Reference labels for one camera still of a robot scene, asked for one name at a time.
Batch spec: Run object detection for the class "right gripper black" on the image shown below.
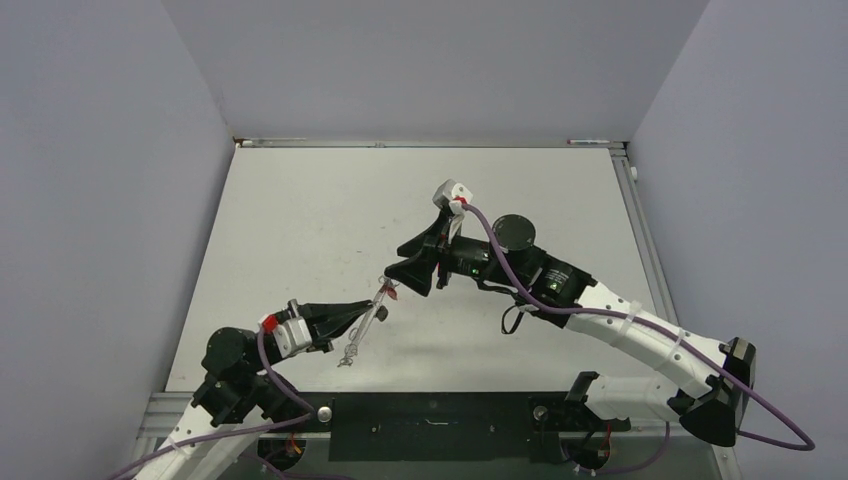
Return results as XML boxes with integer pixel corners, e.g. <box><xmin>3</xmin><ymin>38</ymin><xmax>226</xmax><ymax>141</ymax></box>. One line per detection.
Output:
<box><xmin>386</xmin><ymin>210</ymin><xmax>523</xmax><ymax>294</ymax></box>

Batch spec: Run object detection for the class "black-headed key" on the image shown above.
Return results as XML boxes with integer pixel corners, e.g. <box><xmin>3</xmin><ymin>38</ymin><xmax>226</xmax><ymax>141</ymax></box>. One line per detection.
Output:
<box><xmin>375</xmin><ymin>306</ymin><xmax>389</xmax><ymax>322</ymax></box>

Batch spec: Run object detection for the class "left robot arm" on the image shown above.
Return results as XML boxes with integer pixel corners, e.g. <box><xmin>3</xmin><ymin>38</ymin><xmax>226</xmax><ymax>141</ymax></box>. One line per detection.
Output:
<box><xmin>115</xmin><ymin>300</ymin><xmax>388</xmax><ymax>479</ymax></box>

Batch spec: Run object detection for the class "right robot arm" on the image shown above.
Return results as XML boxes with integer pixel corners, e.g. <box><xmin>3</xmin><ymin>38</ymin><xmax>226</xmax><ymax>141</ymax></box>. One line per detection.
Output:
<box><xmin>384</xmin><ymin>213</ymin><xmax>756</xmax><ymax>447</ymax></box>

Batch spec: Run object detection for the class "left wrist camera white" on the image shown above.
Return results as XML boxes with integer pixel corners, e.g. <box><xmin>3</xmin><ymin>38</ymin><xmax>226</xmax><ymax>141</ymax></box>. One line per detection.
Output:
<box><xmin>272</xmin><ymin>318</ymin><xmax>313</xmax><ymax>359</ymax></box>

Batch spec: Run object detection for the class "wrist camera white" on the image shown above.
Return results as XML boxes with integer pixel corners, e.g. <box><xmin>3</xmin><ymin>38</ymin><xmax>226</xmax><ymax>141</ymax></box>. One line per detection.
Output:
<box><xmin>272</xmin><ymin>318</ymin><xmax>313</xmax><ymax>359</ymax></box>
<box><xmin>432</xmin><ymin>179</ymin><xmax>474</xmax><ymax>243</ymax></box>

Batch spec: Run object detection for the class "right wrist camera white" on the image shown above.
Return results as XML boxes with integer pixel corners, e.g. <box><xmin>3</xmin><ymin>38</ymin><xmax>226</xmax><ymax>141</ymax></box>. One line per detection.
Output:
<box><xmin>432</xmin><ymin>179</ymin><xmax>474</xmax><ymax>243</ymax></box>

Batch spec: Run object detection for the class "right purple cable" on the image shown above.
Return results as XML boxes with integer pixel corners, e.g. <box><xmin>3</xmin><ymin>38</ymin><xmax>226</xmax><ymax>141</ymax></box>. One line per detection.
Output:
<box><xmin>460</xmin><ymin>201</ymin><xmax>816</xmax><ymax>477</ymax></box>

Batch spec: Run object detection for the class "purple cable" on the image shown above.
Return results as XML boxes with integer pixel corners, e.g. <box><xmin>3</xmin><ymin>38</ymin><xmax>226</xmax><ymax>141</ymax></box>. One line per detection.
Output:
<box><xmin>460</xmin><ymin>201</ymin><xmax>816</xmax><ymax>477</ymax></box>
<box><xmin>105</xmin><ymin>327</ymin><xmax>316</xmax><ymax>480</ymax></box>

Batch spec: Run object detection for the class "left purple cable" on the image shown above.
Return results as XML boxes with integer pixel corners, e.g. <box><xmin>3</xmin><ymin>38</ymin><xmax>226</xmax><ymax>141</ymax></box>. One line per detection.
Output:
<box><xmin>105</xmin><ymin>327</ymin><xmax>316</xmax><ymax>480</ymax></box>

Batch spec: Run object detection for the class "black thin cable right arm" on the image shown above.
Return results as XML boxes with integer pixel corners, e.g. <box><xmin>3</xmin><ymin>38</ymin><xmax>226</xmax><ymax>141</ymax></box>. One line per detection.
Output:
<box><xmin>500</xmin><ymin>304</ymin><xmax>531</xmax><ymax>336</ymax></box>

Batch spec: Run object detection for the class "aluminium frame rail back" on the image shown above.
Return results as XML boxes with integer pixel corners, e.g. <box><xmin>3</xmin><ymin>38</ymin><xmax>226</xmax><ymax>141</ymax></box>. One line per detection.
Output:
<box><xmin>234</xmin><ymin>138</ymin><xmax>627</xmax><ymax>150</ymax></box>

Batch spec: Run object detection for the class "aluminium frame rail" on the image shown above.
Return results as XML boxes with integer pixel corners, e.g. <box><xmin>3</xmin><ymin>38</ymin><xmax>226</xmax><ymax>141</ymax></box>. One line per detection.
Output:
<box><xmin>609</xmin><ymin>148</ymin><xmax>679</xmax><ymax>325</ymax></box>
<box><xmin>234</xmin><ymin>138</ymin><xmax>627</xmax><ymax>150</ymax></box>

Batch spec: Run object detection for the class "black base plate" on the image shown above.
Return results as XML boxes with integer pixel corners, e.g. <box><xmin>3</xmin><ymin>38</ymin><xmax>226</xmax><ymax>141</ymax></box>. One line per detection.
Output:
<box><xmin>256</xmin><ymin>392</ymin><xmax>631</xmax><ymax>467</ymax></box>

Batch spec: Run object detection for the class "aluminium frame rail right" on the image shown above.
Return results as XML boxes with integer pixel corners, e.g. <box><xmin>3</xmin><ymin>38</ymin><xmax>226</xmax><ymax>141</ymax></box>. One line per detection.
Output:
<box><xmin>609</xmin><ymin>148</ymin><xmax>679</xmax><ymax>325</ymax></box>

